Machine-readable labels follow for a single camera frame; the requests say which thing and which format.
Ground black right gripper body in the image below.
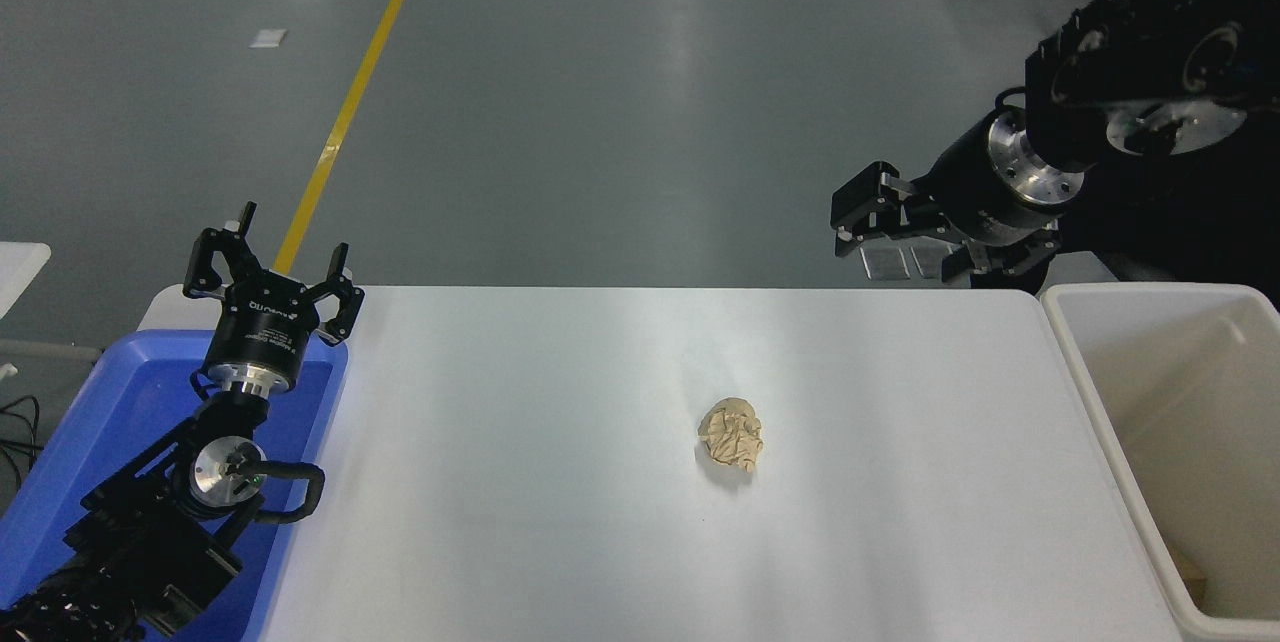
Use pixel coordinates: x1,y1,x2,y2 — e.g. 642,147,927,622
914,120,1063,247

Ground person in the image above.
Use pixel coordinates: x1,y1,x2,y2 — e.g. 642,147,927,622
985,137,1280,311

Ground black floor cables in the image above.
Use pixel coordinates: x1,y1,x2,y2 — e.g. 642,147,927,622
0,395,43,488

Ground large pale plastic bin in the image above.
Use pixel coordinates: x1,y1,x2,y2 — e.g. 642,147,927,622
1040,282,1280,642

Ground crumpled tan paper ball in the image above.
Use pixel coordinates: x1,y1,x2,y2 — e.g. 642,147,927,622
697,397,766,474

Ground grey metal floor plate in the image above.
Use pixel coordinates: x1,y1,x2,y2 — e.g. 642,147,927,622
911,240,959,279
861,240,911,281

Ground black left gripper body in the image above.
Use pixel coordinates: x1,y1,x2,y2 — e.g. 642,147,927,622
203,272,321,381

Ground white side table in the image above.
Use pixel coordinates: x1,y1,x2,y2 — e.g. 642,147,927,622
0,240,104,365

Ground blue plastic tray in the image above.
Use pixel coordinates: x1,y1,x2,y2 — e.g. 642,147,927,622
0,327,349,642

